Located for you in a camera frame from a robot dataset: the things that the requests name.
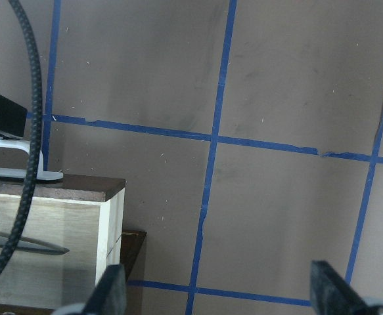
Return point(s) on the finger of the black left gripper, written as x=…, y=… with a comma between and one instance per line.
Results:
x=12, y=119

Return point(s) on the orange handled scissors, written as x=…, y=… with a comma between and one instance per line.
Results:
x=31, y=245

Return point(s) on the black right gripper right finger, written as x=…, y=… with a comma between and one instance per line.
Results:
x=330, y=294

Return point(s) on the brown paper table cover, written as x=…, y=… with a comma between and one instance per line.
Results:
x=249, y=133

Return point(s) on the dark wooden cabinet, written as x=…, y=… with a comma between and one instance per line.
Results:
x=132, y=242

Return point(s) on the light wooden drawer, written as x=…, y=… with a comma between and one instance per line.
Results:
x=81, y=213

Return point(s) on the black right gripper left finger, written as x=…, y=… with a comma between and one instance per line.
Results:
x=109, y=296

